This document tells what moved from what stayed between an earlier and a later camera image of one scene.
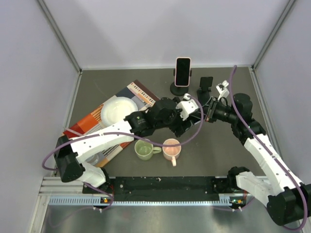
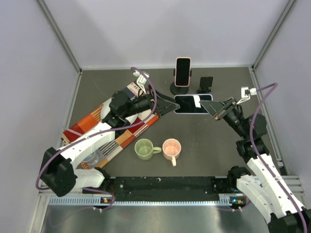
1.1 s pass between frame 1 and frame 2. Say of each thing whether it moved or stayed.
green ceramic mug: stayed
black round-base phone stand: stayed
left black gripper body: moved
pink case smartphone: stayed
